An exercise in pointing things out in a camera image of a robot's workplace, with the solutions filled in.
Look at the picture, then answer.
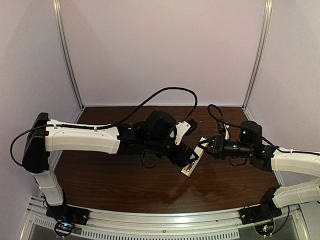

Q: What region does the white remote control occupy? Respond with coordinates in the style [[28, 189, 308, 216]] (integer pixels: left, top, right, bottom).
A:
[[180, 137, 209, 177]]

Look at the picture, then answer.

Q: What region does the orange AA battery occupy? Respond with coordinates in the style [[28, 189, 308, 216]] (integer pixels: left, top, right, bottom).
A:
[[183, 162, 195, 173]]

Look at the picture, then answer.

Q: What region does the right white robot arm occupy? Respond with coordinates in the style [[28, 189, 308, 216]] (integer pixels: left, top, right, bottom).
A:
[[198, 120, 320, 218]]

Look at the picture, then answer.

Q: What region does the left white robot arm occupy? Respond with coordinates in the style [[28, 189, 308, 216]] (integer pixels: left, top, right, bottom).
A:
[[19, 110, 200, 221]]

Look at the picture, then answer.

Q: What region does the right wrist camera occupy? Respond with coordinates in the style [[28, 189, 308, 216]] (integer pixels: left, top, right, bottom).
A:
[[216, 121, 232, 140]]

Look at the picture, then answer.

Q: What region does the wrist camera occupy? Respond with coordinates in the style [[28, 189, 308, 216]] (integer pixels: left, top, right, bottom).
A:
[[170, 119, 198, 146], [216, 121, 232, 140]]

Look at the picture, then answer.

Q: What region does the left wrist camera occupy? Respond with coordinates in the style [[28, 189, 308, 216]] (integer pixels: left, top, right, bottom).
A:
[[170, 119, 198, 146]]

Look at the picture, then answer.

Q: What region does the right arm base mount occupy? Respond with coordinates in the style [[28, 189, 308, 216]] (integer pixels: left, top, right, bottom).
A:
[[238, 204, 282, 237]]

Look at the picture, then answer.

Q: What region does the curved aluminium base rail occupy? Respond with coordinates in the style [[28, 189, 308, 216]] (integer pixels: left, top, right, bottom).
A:
[[24, 197, 306, 240]]

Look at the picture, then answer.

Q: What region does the right aluminium frame post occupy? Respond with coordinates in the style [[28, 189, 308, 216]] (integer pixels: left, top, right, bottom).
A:
[[242, 0, 273, 111]]

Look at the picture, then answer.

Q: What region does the aluminium frame post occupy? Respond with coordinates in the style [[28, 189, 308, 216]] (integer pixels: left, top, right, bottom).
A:
[[242, 0, 273, 111], [52, 0, 85, 110]]

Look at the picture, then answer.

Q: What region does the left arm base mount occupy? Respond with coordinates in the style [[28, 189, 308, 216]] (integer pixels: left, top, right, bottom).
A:
[[46, 205, 90, 239]]

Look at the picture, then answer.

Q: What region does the left black camera cable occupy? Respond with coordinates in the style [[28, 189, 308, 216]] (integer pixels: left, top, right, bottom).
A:
[[9, 86, 198, 168]]

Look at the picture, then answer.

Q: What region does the left aluminium frame post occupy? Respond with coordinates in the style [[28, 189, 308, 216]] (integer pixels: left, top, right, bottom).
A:
[[52, 0, 85, 110]]

